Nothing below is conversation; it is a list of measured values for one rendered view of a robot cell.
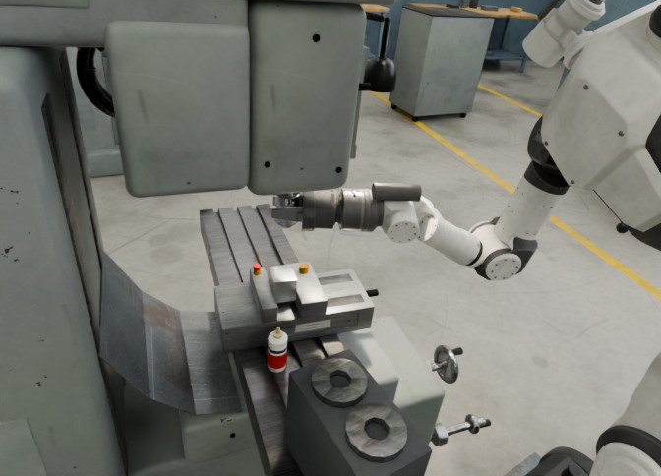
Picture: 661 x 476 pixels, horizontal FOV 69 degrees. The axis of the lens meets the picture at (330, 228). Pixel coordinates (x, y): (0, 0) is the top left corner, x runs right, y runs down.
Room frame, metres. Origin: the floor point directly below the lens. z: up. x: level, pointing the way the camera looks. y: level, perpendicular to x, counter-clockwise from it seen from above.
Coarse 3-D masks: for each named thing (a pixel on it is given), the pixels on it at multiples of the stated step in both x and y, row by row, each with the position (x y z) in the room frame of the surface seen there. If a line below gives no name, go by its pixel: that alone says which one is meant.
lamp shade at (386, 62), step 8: (368, 64) 1.00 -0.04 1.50; (376, 64) 0.99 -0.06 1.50; (384, 64) 0.99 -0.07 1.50; (392, 64) 1.01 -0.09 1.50; (368, 72) 1.00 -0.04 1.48; (376, 72) 0.99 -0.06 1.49; (384, 72) 0.99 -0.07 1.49; (392, 72) 1.00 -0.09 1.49; (368, 80) 0.99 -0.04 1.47; (376, 80) 0.98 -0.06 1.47; (384, 80) 0.98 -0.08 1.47; (392, 80) 0.99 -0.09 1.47; (376, 88) 0.98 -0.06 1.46; (384, 88) 0.98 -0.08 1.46; (392, 88) 1.00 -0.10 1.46
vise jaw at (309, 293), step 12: (288, 264) 0.94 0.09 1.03; (300, 276) 0.89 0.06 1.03; (312, 276) 0.90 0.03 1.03; (300, 288) 0.85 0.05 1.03; (312, 288) 0.85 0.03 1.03; (300, 300) 0.81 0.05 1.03; (312, 300) 0.81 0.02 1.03; (324, 300) 0.82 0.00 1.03; (300, 312) 0.80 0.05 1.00; (312, 312) 0.81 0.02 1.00; (324, 312) 0.82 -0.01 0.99
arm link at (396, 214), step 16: (368, 192) 0.86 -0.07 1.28; (384, 192) 0.84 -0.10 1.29; (400, 192) 0.85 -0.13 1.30; (416, 192) 0.85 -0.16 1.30; (368, 208) 0.83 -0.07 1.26; (384, 208) 0.84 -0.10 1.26; (400, 208) 0.84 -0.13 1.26; (368, 224) 0.82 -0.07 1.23; (384, 224) 0.84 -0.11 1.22; (400, 224) 0.81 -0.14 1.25; (416, 224) 0.81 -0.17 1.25; (400, 240) 0.82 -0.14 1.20
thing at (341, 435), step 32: (352, 352) 0.60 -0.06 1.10; (288, 384) 0.54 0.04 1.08; (320, 384) 0.51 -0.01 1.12; (352, 384) 0.52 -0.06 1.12; (288, 416) 0.53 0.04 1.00; (320, 416) 0.46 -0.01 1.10; (352, 416) 0.46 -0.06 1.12; (384, 416) 0.46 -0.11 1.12; (288, 448) 0.52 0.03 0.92; (320, 448) 0.45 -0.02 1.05; (352, 448) 0.41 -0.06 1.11; (384, 448) 0.41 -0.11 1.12; (416, 448) 0.42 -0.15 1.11
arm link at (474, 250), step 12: (456, 228) 0.90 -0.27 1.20; (480, 228) 0.95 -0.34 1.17; (492, 228) 0.95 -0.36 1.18; (444, 240) 0.86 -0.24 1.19; (456, 240) 0.87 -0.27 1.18; (468, 240) 0.89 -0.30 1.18; (480, 240) 0.92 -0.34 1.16; (492, 240) 0.91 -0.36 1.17; (444, 252) 0.87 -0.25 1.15; (456, 252) 0.87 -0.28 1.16; (468, 252) 0.87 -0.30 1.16; (480, 252) 0.89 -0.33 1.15; (492, 252) 0.87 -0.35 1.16; (504, 252) 0.86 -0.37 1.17; (468, 264) 0.88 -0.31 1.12; (480, 264) 0.87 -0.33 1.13
